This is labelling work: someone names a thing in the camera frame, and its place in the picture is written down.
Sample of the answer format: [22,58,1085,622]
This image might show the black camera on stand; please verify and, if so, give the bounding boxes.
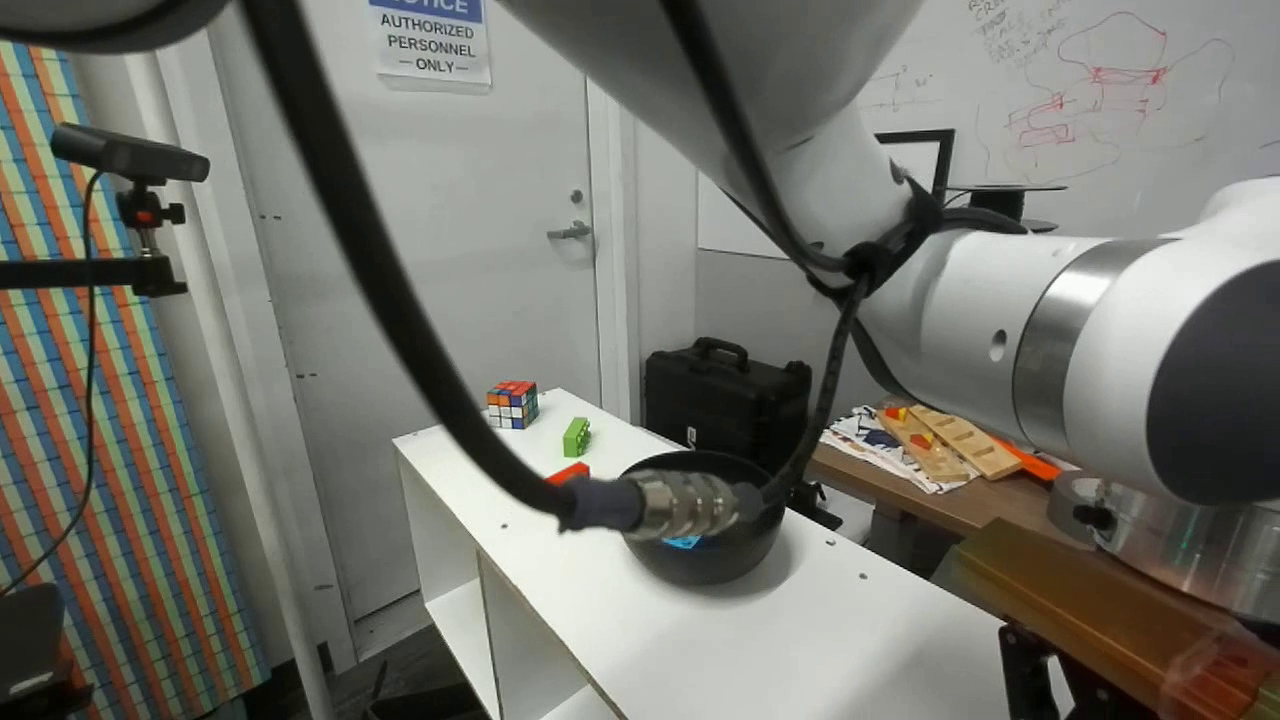
[47,121,216,186]

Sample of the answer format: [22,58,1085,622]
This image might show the amber wrist camera bar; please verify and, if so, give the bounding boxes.
[957,514,1280,720]

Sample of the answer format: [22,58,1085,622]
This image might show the black robot cable hose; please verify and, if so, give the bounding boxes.
[0,0,1032,547]

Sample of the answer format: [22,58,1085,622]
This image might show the white door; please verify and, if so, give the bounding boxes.
[194,0,634,631]

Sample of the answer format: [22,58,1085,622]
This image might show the black bowl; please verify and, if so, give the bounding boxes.
[613,449,791,587]

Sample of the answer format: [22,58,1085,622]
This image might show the wooden desk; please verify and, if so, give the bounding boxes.
[802,436,1112,543]

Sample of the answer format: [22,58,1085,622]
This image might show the white table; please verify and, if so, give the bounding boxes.
[393,384,1016,720]

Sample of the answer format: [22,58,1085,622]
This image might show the multicoloured striped wall panel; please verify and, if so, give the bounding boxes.
[0,0,270,720]

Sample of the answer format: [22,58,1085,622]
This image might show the black hard carrying case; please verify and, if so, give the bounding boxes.
[639,334,816,477]

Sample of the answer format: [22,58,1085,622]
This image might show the red small object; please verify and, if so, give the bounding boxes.
[485,376,544,430]

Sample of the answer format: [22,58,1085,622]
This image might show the authorized personnel door sign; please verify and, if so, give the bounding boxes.
[367,0,494,94]

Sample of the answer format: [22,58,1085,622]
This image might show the printed paper sheets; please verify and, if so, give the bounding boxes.
[820,407,936,494]

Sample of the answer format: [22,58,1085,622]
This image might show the orange colourful game box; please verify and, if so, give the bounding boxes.
[877,398,1028,487]

